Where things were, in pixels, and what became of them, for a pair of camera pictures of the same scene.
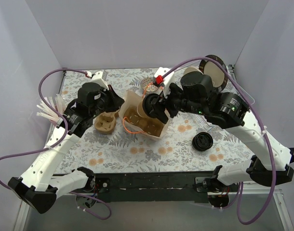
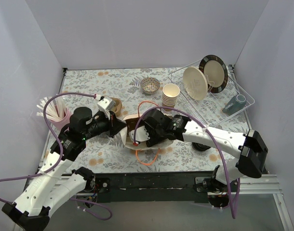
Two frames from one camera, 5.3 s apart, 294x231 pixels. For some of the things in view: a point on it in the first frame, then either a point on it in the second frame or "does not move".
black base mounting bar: (151, 187) does not move
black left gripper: (111, 99) to (115, 123)
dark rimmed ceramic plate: (212, 68) does not move
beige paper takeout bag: (132, 115) to (128, 123)
